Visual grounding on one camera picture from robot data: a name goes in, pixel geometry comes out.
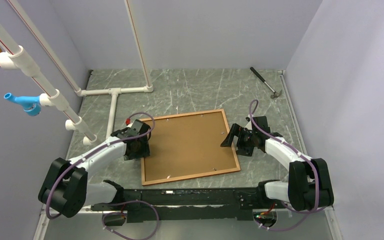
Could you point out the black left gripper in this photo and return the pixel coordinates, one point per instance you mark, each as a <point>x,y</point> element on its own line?
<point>144,152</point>

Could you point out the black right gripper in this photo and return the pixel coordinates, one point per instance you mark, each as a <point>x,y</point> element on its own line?
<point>237,131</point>

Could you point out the wooden picture frame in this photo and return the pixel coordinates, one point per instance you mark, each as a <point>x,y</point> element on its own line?
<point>236,162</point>

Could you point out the brown backing board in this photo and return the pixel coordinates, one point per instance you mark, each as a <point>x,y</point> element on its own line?
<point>188,145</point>

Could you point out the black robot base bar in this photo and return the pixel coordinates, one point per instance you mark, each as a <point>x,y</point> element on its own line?
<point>239,203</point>

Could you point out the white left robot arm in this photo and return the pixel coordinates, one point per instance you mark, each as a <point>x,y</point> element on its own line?
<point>66,188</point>

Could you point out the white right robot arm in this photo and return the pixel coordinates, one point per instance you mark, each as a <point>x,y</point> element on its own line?
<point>309,185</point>

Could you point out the blue faucet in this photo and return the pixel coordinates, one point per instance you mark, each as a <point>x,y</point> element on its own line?
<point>30,104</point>

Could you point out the white pvc pipe stand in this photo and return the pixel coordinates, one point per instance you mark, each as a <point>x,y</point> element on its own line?
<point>15,57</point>

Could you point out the black handled hammer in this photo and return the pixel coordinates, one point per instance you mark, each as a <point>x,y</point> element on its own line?
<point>275,94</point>

